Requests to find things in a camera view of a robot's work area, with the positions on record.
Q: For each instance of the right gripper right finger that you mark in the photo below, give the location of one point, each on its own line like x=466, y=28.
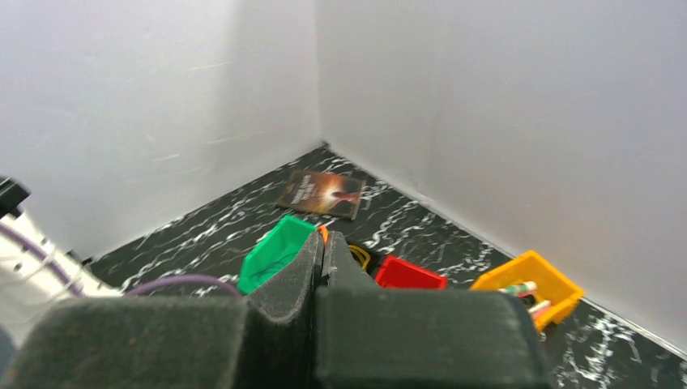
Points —
x=370, y=337

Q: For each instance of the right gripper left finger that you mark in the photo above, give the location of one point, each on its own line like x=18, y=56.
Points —
x=261, y=340

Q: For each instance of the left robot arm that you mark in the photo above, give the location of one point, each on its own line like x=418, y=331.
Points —
x=35, y=273

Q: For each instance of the red plastic bin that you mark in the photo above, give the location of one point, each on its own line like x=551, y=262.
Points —
x=397, y=273

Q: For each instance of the black plastic bin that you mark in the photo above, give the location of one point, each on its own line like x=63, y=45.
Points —
x=369, y=260

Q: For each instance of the green plastic bin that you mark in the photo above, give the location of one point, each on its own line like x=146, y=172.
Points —
x=275, y=251

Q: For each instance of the dark book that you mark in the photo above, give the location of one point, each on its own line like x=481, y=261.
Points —
x=322, y=193

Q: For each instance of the orange-yellow plastic bin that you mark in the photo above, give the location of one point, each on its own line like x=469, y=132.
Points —
x=530, y=274

